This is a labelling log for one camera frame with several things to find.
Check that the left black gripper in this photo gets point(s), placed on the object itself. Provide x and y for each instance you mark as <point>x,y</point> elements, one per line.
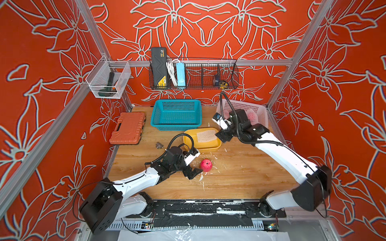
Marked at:
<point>192,174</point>

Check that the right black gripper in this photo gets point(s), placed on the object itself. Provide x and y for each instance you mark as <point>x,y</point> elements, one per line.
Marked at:
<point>221,134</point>

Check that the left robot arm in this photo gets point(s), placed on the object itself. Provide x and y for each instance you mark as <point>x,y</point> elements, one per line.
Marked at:
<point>113,200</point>

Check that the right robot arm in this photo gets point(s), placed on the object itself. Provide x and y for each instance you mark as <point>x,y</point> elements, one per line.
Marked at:
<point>314,183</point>

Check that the yellow plastic tray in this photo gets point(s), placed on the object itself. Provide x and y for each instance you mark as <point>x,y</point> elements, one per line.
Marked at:
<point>204,147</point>

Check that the pink plastic basket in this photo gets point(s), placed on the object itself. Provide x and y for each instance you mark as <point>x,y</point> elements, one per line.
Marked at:
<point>260,110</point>

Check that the small grey metal part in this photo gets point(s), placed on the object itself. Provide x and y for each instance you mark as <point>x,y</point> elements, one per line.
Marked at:
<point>159,145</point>

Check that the yellow tape measure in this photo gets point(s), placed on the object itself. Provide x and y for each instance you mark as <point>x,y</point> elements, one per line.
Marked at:
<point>223,84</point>

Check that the teal plastic basket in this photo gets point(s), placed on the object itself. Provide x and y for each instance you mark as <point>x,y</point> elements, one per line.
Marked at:
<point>176,115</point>

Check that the light blue power bank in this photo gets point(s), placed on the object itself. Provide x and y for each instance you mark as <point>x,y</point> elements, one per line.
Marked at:
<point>181,77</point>

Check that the orange tool case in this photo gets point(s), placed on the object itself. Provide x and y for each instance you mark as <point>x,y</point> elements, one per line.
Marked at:
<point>129,128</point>

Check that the black rectangular device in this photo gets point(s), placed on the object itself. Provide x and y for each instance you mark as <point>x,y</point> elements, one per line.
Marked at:
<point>159,69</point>

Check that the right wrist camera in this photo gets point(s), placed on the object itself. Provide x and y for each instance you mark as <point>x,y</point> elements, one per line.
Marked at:
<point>221,122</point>

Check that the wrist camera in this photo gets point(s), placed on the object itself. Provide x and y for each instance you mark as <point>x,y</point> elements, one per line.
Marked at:
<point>221,122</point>
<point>188,158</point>

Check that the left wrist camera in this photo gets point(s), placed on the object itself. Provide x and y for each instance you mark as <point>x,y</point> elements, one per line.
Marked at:
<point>188,158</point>

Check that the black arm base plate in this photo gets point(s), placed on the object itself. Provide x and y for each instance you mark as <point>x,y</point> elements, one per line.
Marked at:
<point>163,208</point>

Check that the black wire wall basket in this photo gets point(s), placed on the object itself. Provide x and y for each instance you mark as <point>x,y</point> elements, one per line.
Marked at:
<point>201,74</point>

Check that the dark green tool handle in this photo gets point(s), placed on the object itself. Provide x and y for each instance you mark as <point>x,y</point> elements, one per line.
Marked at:
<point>108,90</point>

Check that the clear acrylic wall box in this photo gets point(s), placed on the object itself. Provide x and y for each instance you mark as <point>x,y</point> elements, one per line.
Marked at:
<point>99,75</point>

